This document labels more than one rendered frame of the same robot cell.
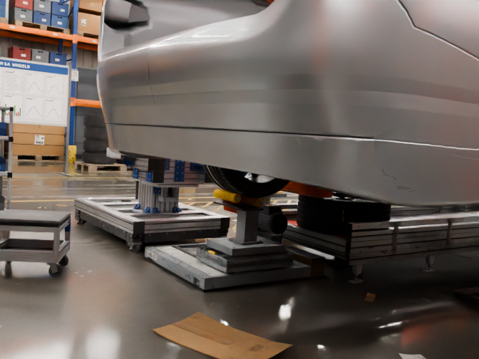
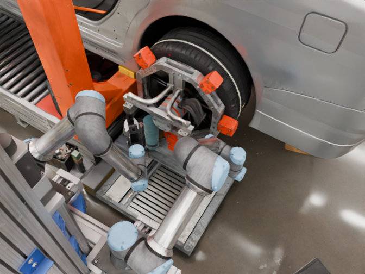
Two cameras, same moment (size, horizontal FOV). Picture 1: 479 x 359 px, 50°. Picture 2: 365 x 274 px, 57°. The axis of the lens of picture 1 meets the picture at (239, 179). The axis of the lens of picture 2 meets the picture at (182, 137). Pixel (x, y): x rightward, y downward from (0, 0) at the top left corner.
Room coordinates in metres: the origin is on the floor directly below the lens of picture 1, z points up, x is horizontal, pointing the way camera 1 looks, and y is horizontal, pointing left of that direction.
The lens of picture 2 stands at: (3.94, 1.21, 2.29)
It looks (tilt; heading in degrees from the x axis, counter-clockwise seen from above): 54 degrees down; 243
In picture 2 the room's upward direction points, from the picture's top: 3 degrees clockwise
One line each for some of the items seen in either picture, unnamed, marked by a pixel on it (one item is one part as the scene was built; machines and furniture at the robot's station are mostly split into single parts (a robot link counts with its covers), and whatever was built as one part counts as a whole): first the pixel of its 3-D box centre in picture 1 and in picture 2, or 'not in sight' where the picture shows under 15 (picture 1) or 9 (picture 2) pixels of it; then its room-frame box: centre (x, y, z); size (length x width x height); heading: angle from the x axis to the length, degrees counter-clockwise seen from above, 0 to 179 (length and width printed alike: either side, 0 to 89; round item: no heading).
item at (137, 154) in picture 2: not in sight; (137, 158); (3.74, 0.33, 0.91); 0.11 x 0.08 x 0.11; 74
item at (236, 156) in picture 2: not in sight; (233, 157); (3.32, 0.53, 0.95); 0.11 x 0.08 x 0.11; 117
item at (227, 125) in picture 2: not in sight; (227, 125); (3.20, 0.29, 0.85); 0.09 x 0.08 x 0.07; 124
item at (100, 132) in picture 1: (115, 144); not in sight; (10.73, 2.59, 0.55); 1.40 x 0.80 x 1.09; 129
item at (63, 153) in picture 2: not in sight; (59, 153); (4.11, -0.15, 0.51); 0.20 x 0.14 x 0.13; 133
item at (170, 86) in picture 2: not in sight; (150, 86); (3.54, 0.02, 1.03); 0.19 x 0.18 x 0.11; 34
